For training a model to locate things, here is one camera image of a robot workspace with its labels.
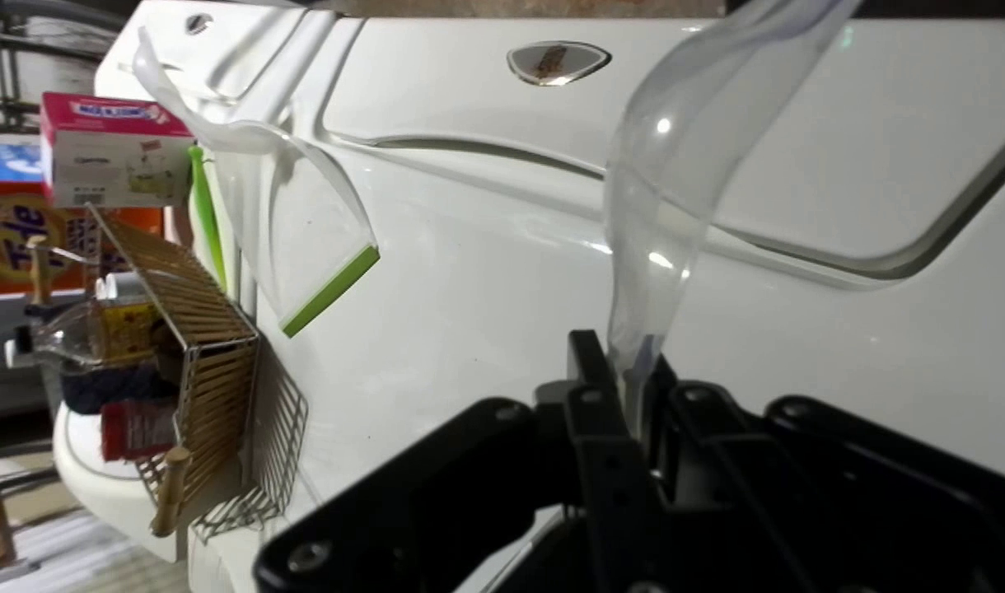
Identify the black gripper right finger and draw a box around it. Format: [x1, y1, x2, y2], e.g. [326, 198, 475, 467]
[644, 352, 790, 593]

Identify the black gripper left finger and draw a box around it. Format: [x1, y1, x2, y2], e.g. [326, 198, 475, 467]
[563, 328, 673, 593]

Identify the clear brush with green bristles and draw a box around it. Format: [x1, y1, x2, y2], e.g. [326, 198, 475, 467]
[600, 0, 869, 436]

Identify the white washing machine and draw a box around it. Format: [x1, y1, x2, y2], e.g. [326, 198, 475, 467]
[50, 0, 1005, 593]

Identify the oval metal machine badge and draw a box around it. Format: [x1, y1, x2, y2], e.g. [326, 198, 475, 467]
[503, 35, 617, 94]

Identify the clear dustpan with green edge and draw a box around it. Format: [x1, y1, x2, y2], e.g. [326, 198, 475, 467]
[129, 23, 385, 344]

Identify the yellow label bottle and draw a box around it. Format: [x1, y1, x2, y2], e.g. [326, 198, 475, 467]
[3, 292, 168, 381]

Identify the pink and white box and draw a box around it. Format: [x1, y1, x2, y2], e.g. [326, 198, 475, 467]
[35, 90, 198, 213]

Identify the orange Tide detergent box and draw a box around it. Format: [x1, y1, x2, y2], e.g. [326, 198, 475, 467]
[0, 130, 170, 302]

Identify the wire basket with wooden handle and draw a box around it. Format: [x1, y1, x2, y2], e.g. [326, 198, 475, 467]
[21, 202, 314, 544]

